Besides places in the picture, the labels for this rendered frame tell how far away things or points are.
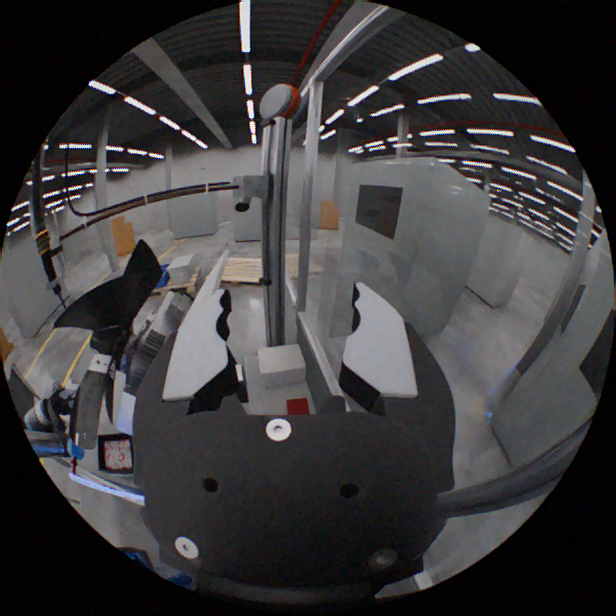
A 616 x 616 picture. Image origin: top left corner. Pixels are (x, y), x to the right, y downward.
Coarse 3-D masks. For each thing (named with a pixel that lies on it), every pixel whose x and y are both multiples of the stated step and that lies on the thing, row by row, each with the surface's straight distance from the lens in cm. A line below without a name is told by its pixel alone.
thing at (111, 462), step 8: (120, 440) 97; (128, 440) 93; (120, 448) 95; (128, 448) 92; (112, 456) 98; (120, 456) 95; (128, 456) 92; (112, 464) 98; (120, 464) 94; (128, 464) 91
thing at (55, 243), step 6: (54, 240) 56; (54, 246) 56; (60, 246) 57; (54, 252) 55; (54, 258) 56; (60, 258) 58; (54, 264) 56; (60, 264) 57; (60, 270) 56; (60, 276) 56; (48, 282) 61; (54, 282) 56; (48, 288) 57
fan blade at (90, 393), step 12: (96, 372) 65; (84, 384) 67; (96, 384) 63; (84, 396) 64; (96, 396) 61; (72, 408) 71; (84, 408) 63; (96, 408) 59; (72, 420) 69; (84, 420) 61; (96, 420) 57; (72, 432) 68; (96, 432) 55; (84, 444) 59
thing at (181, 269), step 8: (184, 256) 385; (192, 256) 370; (176, 264) 352; (184, 264) 338; (192, 264) 373; (176, 272) 343; (184, 272) 339; (192, 272) 371; (176, 280) 351; (184, 280) 348
